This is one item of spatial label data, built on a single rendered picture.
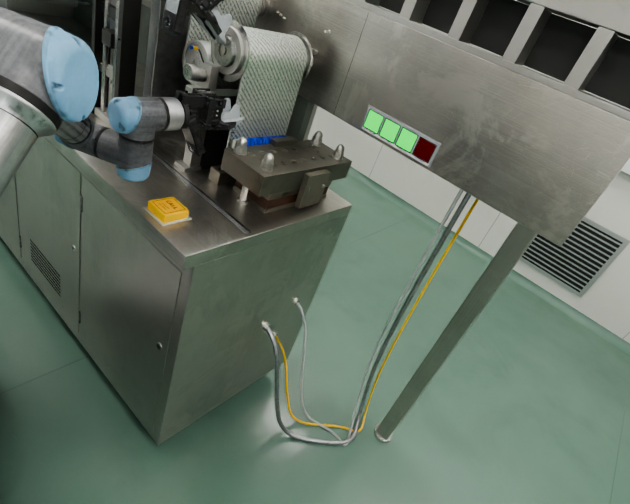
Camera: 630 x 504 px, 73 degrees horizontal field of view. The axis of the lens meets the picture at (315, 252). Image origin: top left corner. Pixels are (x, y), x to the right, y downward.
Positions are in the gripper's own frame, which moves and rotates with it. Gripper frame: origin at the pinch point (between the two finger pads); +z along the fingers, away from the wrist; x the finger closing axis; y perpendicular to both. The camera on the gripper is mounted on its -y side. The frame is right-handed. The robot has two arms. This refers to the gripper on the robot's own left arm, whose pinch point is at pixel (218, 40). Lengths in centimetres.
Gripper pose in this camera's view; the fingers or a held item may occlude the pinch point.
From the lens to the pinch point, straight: 120.2
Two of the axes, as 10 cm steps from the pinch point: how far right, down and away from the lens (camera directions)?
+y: 6.3, -7.7, 0.6
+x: -7.2, -5.6, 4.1
